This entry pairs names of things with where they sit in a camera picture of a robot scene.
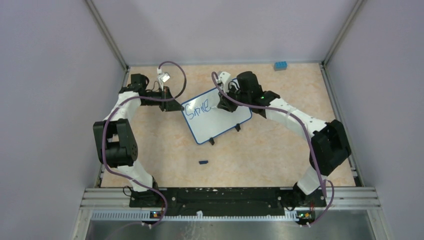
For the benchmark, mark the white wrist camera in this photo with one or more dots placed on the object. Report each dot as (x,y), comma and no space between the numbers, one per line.
(162,77)
(223,80)

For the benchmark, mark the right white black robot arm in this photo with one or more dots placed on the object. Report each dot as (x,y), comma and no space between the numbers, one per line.
(327,140)

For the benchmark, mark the white slotted cable duct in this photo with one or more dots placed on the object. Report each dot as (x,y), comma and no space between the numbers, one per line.
(147,216)

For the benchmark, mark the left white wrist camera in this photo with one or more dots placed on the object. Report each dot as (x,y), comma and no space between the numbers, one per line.
(162,77)

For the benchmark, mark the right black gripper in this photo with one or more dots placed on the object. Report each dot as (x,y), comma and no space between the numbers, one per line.
(225,101)

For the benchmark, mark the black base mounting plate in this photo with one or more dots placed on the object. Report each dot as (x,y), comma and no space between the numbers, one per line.
(150,199)

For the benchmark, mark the dark blue marker cap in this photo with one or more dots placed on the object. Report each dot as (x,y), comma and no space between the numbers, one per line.
(203,162)

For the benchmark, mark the blue toy brick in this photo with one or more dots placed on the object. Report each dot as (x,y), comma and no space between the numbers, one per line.
(280,66)

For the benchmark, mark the blue framed whiteboard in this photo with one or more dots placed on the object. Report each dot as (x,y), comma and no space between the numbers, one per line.
(205,123)

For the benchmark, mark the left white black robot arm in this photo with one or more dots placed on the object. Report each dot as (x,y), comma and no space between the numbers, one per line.
(115,141)

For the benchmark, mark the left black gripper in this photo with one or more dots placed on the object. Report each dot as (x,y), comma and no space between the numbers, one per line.
(170,105)

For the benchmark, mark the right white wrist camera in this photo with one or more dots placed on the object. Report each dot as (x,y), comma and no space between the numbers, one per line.
(223,80)

